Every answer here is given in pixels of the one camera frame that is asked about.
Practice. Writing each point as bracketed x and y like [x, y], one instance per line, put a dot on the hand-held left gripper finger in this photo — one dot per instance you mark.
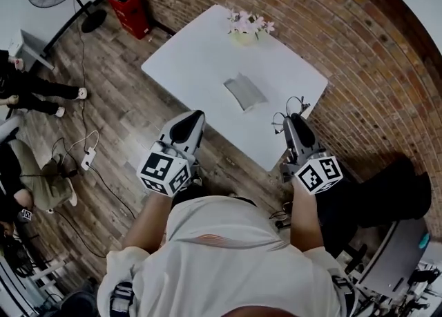
[199, 136]
[171, 132]

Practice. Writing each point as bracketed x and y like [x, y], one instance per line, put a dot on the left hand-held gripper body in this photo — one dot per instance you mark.
[159, 168]

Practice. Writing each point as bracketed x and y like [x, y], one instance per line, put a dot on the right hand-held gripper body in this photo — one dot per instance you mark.
[319, 172]

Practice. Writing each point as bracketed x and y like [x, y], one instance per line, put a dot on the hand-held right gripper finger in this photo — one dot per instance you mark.
[291, 136]
[309, 136]

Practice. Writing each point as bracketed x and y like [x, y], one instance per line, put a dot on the person's right forearm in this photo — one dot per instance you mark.
[305, 215]

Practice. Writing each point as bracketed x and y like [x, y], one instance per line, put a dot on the person's left forearm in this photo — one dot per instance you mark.
[148, 222]

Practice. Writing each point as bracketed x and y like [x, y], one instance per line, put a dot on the person's black shorts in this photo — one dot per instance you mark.
[183, 194]

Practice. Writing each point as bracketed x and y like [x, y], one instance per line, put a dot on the person's white black sneaker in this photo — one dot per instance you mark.
[197, 180]

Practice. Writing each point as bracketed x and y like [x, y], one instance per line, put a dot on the white table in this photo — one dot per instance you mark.
[193, 67]

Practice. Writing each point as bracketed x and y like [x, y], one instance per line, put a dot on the white power strip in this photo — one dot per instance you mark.
[88, 158]

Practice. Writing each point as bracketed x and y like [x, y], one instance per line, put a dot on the dark grey desk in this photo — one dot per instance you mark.
[393, 257]

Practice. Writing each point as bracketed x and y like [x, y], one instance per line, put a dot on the pink flowers in pot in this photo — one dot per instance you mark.
[247, 29]

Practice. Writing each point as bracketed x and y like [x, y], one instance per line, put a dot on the person in white shirt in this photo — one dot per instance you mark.
[224, 267]

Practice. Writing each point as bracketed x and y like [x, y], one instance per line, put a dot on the small teal object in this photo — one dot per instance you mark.
[424, 240]

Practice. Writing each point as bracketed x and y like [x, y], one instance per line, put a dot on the red box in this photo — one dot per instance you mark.
[129, 13]

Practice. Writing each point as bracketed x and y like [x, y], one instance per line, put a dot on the white side desk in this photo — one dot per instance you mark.
[29, 48]

